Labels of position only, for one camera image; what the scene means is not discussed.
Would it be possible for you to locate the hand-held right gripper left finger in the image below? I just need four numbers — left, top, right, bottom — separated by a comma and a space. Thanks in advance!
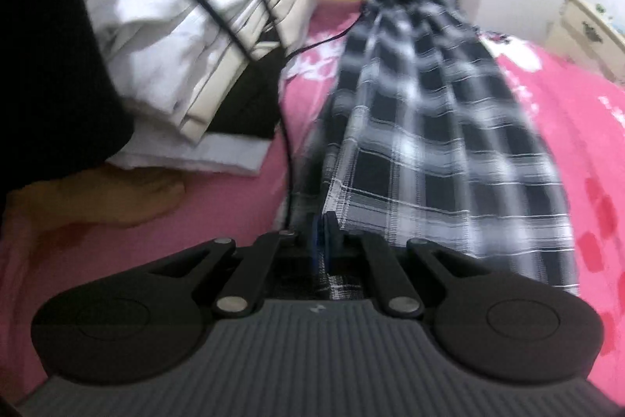
144, 214, 324, 319

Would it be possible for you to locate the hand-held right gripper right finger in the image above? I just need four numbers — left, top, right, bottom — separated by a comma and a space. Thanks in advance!
325, 213, 489, 319

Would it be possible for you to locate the black white plaid shirt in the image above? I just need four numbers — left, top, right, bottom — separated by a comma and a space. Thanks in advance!
290, 0, 582, 301

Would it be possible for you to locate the black folded garment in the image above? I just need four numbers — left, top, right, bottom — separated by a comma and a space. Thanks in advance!
207, 55, 284, 139

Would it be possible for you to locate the cream nightstand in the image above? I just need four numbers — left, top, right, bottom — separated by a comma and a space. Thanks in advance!
544, 0, 625, 86

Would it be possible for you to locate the person's foot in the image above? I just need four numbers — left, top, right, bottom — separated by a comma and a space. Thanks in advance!
5, 165, 186, 247

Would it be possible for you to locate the pink floral bed blanket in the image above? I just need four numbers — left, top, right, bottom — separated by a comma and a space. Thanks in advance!
0, 0, 625, 403

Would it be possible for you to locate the white folded garment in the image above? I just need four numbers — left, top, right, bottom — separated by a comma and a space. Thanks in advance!
80, 0, 338, 177

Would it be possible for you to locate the person's black clothing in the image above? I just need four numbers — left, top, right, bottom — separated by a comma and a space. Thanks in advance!
0, 0, 135, 195

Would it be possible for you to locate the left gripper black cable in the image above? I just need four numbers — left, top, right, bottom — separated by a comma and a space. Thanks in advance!
98, 0, 362, 227

